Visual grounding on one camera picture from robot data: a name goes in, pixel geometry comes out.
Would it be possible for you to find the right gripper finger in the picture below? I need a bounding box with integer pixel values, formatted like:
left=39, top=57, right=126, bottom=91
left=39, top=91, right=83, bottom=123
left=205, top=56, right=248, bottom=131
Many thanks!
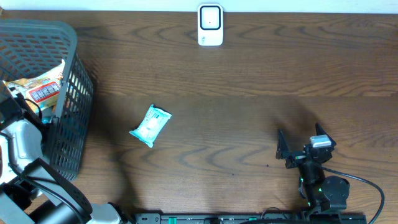
left=315, top=123, right=336, bottom=146
left=275, top=129, right=290, bottom=159

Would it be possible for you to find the teal wet wipes pack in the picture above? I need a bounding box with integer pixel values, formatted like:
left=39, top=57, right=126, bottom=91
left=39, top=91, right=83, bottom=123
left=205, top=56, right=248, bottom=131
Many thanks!
left=129, top=105, right=172, bottom=148

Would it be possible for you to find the orange snack bag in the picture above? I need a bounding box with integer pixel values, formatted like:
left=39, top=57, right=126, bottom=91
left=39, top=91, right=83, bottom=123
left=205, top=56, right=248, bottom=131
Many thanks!
left=3, top=60, right=65, bottom=111

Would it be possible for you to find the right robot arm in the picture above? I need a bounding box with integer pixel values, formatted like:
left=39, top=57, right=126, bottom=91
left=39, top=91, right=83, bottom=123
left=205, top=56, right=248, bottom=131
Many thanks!
left=275, top=123, right=350, bottom=213

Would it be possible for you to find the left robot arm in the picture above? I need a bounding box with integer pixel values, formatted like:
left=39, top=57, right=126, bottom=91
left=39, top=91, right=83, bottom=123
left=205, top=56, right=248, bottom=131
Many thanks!
left=1, top=95, right=134, bottom=223

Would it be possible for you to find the white barcode scanner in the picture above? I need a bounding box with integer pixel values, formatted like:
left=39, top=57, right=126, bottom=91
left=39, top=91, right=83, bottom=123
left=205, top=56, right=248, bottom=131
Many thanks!
left=197, top=3, right=224, bottom=47

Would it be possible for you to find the grey plastic basket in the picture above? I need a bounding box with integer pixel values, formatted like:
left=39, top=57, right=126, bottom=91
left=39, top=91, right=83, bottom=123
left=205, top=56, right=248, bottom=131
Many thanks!
left=1, top=19, right=94, bottom=180

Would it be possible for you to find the right black cable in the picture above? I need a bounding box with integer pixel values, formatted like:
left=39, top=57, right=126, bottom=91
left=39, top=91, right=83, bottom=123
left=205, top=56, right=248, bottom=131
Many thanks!
left=322, top=166, right=386, bottom=224

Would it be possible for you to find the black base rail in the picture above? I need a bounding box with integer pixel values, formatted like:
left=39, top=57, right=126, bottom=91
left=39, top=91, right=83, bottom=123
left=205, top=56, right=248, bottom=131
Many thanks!
left=134, top=211, right=367, bottom=224

